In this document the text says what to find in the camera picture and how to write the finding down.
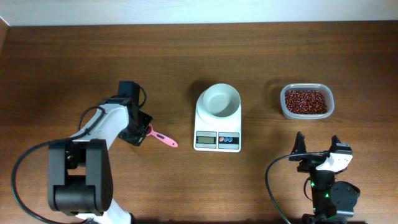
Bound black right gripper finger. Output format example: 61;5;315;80
291;131;307;154
329;135;341;152

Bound pink measuring scoop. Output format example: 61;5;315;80
147;124;178;147

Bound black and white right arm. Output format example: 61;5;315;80
289;132;361;223

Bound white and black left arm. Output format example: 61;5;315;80
47;98;153;223

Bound white digital kitchen scale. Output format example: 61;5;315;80
193;92;242;152

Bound red adzuki beans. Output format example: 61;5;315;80
284;90;328;114

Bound clear plastic container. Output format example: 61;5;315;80
280;83;335;119

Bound white bowl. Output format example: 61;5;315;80
203;83;241;118

